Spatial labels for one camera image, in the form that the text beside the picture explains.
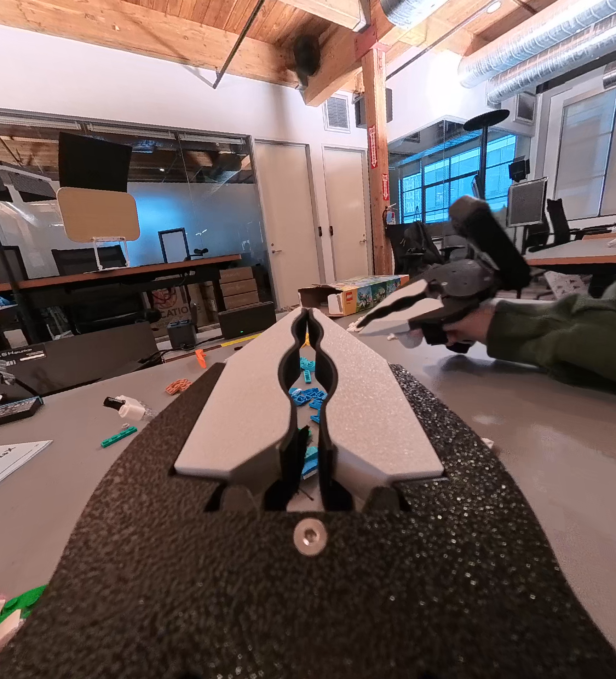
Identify black floor lamp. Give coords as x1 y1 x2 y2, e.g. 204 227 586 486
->
463 109 511 199

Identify silver ventilation duct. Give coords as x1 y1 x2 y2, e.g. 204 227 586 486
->
485 29 616 107
456 0 616 89

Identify black charger box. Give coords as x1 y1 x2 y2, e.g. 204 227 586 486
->
218 301 277 340

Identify wooden pillar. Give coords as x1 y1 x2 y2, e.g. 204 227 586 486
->
360 43 395 277

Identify black equipment case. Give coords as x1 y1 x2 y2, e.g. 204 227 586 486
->
0 321 163 397

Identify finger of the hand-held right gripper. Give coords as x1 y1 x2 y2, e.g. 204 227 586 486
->
357 279 432 331
360 296 448 350

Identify black flat panel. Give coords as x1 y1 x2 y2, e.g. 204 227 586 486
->
57 132 134 193

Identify yellow lego set box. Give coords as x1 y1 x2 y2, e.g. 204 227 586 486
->
298 275 410 318

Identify white door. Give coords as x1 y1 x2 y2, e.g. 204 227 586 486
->
322 146 370 283
254 139 322 309

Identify flat black device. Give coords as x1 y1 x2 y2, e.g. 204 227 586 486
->
0 397 44 430

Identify lego instruction booklet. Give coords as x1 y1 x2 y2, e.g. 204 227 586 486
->
0 440 54 506

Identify small black battery dock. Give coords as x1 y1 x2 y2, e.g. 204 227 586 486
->
167 319 198 350

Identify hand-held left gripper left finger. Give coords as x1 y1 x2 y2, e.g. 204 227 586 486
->
172 307 311 512

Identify black ceiling speaker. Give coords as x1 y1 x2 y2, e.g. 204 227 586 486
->
292 34 322 89

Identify black office chair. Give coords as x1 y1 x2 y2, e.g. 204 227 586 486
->
524 198 572 253
386 220 444 278

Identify wooden top desk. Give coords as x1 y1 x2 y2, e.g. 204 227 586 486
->
524 232 616 279
0 254 243 332

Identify white and black small part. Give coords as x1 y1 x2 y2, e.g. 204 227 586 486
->
103 395 145 422

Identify cardboard box red print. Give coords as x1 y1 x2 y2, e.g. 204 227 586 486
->
151 285 206 331

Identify white wall vent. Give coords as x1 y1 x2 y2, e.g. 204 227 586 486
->
322 94 351 133

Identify stack of cardboard boxes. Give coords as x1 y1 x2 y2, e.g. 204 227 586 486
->
220 265 261 312

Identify person's right hand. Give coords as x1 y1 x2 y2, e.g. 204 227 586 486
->
445 301 495 354

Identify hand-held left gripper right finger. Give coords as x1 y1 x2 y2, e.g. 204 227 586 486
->
308 307 445 512

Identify beige rounded panel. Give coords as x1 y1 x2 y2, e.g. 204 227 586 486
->
56 187 141 272

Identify person's right forearm green sleeve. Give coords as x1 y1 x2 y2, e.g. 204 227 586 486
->
485 275 616 394

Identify green lego plates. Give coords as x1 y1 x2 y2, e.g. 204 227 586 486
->
0 584 48 633

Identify pile of dark blue lego bricks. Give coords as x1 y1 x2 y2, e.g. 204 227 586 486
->
288 386 326 425

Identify grey computer monitor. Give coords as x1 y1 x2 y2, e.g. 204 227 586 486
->
506 176 549 228

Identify folded paper booklet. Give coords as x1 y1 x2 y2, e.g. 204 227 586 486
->
543 271 590 301

